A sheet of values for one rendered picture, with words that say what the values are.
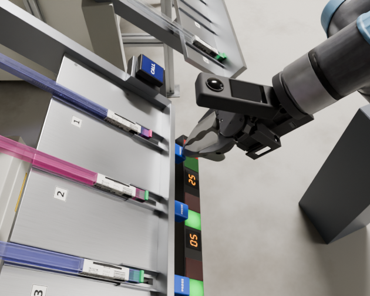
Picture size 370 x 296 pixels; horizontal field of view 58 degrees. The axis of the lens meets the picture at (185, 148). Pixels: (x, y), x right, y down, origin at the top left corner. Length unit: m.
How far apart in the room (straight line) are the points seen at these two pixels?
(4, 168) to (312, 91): 0.57
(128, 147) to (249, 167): 0.94
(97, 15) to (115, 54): 0.10
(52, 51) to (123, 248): 0.31
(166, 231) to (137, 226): 0.04
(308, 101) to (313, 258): 0.92
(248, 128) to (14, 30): 0.36
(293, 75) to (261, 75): 1.32
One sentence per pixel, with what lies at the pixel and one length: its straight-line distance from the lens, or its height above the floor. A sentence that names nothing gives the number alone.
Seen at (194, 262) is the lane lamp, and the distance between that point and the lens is 0.54.
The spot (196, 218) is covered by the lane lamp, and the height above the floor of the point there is 0.65.
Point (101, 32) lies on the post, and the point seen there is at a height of 0.75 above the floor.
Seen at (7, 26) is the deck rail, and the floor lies 0.90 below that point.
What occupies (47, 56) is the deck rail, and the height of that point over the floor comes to 0.84.
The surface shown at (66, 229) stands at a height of 0.81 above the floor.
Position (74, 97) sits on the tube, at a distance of 0.49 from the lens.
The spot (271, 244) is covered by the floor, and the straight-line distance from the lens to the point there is 1.28.
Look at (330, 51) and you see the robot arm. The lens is 0.45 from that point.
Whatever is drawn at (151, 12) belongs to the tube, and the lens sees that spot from 0.62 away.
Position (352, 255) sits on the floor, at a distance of 1.36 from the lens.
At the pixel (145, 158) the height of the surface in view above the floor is 0.74.
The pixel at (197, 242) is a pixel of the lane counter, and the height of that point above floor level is 0.65.
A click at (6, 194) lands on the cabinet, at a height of 0.60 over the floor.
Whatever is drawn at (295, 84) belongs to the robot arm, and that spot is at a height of 0.88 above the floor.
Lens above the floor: 1.18
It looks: 55 degrees down
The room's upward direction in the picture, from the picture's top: straight up
